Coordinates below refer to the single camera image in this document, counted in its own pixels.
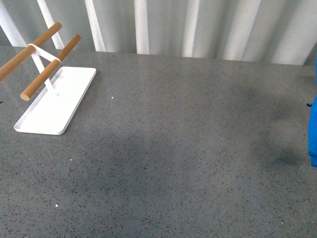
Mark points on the white towel rack stand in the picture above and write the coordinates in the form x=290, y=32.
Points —
x=60, y=88

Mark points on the blue microfiber cloth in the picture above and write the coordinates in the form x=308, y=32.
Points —
x=312, y=134

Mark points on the white curtain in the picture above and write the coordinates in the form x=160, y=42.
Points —
x=274, y=31

